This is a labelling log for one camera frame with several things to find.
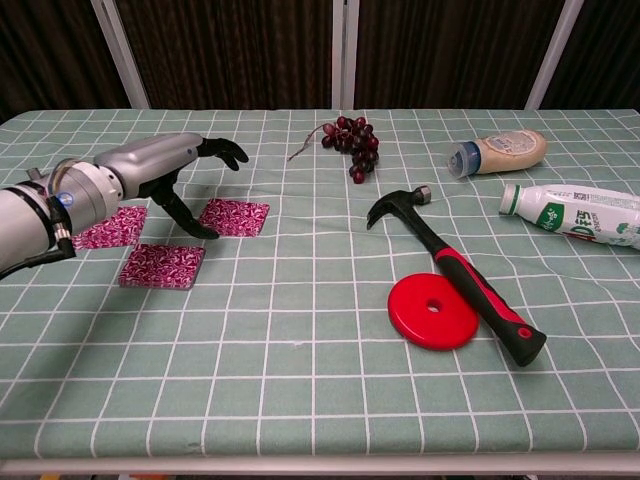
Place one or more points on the green checked tablecloth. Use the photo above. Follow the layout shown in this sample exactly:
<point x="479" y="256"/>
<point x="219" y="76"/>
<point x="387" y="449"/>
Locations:
<point x="300" y="390"/>

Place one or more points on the black red claw hammer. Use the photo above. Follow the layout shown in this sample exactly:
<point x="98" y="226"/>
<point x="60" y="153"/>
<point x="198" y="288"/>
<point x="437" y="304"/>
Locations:
<point x="470" y="280"/>

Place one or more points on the white partition frame post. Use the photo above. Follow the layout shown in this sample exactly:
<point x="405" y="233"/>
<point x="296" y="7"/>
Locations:
<point x="120" y="55"/>
<point x="339" y="50"/>
<point x="552" y="55"/>

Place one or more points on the beige sauce squeeze bottle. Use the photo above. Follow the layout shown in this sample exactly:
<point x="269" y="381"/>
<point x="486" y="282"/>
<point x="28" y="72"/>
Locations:
<point x="505" y="150"/>

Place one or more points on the dark corrugated partition panel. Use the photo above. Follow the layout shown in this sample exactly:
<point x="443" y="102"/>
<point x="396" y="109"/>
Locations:
<point x="450" y="50"/>
<point x="50" y="50"/>
<point x="225" y="50"/>
<point x="610" y="50"/>

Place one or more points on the white green milk bottle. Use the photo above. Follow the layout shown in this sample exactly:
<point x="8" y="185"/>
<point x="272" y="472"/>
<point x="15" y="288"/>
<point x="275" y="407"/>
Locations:
<point x="575" y="210"/>

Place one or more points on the dark red grape bunch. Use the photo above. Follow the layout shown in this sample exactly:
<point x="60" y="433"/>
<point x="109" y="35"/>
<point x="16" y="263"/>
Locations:
<point x="357" y="142"/>

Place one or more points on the white table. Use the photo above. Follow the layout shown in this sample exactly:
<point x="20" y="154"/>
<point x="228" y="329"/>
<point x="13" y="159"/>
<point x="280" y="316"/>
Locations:
<point x="320" y="465"/>

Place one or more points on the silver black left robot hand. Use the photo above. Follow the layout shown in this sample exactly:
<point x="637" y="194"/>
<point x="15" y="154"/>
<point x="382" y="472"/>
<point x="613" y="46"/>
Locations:
<point x="150" y="160"/>

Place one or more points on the red plastic disc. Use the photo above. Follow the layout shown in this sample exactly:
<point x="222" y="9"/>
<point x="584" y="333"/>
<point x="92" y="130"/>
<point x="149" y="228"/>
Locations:
<point x="420" y="325"/>

